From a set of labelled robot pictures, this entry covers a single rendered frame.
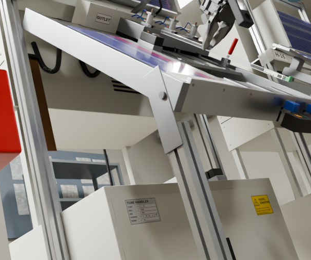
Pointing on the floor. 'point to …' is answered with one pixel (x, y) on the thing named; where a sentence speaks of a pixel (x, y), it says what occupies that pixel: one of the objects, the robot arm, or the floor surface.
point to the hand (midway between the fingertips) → (208, 47)
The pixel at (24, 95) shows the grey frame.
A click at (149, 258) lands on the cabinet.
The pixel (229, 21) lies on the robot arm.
